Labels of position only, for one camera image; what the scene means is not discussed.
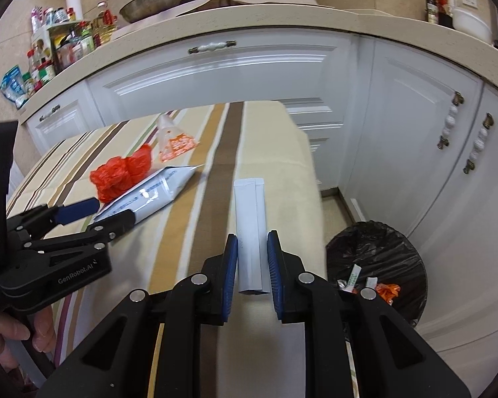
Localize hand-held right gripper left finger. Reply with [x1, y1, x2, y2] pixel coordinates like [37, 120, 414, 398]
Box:
[37, 233, 238, 398]

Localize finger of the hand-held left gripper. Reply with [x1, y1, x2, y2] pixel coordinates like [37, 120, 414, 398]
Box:
[6, 198, 101, 242]
[24, 211, 136, 254]

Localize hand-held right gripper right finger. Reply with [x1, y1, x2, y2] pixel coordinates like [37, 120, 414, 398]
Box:
[266, 229, 473, 398]

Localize long white paper packet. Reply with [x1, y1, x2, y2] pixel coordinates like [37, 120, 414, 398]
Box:
[233, 177, 270, 296]

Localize white foil pouch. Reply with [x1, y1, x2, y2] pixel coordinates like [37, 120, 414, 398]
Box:
[92, 165, 203, 227]

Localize bin with black liner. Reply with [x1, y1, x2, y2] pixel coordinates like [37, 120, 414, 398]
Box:
[325, 221, 427, 328]

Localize small orange wrapper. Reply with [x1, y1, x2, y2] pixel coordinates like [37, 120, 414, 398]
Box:
[375, 283, 400, 302]

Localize person's left hand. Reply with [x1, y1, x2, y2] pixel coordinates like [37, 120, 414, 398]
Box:
[0, 307, 56, 355]

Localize orange plastic bag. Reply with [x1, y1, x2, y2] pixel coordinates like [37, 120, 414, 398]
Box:
[90, 145, 153, 203]

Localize small white cabinet door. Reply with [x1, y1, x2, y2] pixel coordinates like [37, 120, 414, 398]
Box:
[20, 81, 104, 154]

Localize clear wrapper with orange print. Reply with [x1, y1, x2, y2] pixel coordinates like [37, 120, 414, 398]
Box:
[155, 114, 200, 163]

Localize striped tablecloth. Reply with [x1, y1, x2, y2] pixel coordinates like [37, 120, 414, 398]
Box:
[6, 99, 349, 398]

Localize blue foil packet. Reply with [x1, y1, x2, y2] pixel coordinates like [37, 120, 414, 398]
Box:
[0, 65, 28, 110]

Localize cluster of condiment bottles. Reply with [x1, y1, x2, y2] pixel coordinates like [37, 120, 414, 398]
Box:
[0, 2, 121, 110]

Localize white spice rack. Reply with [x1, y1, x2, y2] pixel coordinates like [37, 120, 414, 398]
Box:
[30, 21, 96, 73]

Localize cooking oil bottle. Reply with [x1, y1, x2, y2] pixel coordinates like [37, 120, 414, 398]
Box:
[92, 2, 119, 46]

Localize wide white cabinet door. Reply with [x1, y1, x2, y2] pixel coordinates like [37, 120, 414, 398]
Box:
[85, 31, 353, 191]

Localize paper towel roll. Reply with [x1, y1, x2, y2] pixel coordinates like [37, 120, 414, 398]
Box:
[65, 0, 85, 21]

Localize red packets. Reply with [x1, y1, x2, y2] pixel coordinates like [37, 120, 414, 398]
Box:
[437, 0, 455, 29]

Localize white lidded bowl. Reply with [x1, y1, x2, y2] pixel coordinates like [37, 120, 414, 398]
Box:
[452, 7, 494, 44]

